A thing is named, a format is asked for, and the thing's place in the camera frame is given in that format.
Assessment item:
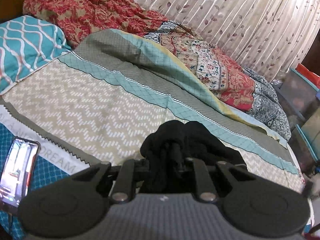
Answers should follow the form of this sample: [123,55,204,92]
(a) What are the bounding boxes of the black pants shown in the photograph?
[140,120,247,194]

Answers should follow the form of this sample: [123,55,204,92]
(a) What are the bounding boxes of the chevron patterned bedsheet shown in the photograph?
[0,28,307,240]

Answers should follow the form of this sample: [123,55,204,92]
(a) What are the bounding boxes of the blue white patterned blanket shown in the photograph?
[144,21,291,140]

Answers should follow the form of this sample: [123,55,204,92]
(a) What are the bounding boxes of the red floral quilt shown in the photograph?
[22,0,256,112]

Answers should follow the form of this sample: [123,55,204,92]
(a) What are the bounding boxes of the floral beige curtain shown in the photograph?
[136,0,319,81]

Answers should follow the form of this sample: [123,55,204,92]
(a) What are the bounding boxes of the translucent teal storage box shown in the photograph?
[272,69,319,174]

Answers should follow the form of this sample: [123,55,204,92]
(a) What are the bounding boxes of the teal wavy pattern pillow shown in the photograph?
[1,16,71,95]

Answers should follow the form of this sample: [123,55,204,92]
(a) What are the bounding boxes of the red bag on box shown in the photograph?
[296,63,320,88]

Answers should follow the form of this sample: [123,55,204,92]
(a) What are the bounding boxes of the smartphone with lit screen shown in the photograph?
[1,137,41,215]

